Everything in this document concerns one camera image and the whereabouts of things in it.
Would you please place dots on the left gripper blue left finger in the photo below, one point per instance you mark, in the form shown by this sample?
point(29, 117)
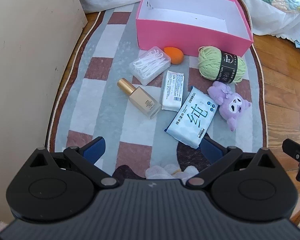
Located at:
point(93, 150)

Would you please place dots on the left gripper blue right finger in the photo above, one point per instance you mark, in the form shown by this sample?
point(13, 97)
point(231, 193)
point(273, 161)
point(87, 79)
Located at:
point(212, 150)

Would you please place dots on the blue wet wipes pack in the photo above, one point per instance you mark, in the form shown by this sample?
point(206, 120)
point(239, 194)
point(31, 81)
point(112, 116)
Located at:
point(193, 119)

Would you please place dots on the purple plush toy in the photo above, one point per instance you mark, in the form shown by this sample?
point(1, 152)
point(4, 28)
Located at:
point(231, 105)

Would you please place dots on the white small tissue pack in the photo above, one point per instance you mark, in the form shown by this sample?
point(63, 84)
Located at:
point(173, 91)

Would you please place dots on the gold foundation bottle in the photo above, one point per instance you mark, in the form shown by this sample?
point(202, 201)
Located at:
point(140, 98)

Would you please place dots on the green yarn ball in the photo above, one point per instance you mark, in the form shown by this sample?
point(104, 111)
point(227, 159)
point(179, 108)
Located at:
point(217, 65)

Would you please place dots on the orange makeup sponge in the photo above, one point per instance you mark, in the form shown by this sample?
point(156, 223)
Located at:
point(175, 54)

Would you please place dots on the clear floss pick box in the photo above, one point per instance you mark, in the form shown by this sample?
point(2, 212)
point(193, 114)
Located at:
point(149, 65)

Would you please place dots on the white glove cloth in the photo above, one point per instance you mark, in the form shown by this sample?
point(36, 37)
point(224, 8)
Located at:
point(170, 171)

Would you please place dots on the pink cardboard box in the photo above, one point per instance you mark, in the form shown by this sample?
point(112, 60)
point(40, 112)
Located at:
point(191, 24)

